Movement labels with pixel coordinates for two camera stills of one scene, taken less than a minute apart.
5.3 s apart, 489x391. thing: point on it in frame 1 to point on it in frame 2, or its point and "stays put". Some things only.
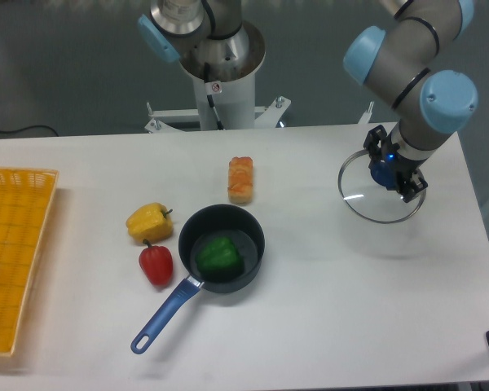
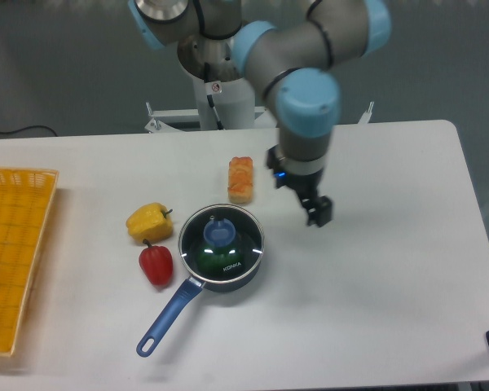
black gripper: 405,167 to 303,177
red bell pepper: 156,263 stays put
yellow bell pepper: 151,222 stays put
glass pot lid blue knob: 369,199 to 222,243
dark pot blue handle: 222,249 stays put
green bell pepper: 218,260 stays put
